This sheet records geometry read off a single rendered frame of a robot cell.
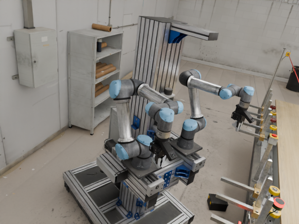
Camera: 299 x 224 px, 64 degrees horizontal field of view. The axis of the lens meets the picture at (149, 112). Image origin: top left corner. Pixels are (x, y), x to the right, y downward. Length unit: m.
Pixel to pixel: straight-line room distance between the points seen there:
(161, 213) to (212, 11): 7.72
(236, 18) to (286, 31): 1.63
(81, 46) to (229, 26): 6.59
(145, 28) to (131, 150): 0.84
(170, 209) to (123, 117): 1.40
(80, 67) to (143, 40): 2.01
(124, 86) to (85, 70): 2.10
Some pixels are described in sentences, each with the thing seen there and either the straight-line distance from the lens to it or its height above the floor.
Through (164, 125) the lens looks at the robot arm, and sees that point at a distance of 1.22.
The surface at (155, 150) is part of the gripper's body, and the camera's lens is 1.32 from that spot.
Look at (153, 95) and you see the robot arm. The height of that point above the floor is 1.63.
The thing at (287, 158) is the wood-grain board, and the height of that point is 0.90.
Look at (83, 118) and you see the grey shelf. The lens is 3.95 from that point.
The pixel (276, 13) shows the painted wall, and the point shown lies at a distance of 9.33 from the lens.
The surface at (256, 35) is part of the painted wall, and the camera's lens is 9.33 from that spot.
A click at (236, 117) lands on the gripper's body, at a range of 1.95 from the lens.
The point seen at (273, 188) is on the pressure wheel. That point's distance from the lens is 2.29.
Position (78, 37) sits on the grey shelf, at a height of 1.51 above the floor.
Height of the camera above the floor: 2.19
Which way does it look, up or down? 26 degrees down
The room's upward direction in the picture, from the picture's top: 9 degrees clockwise
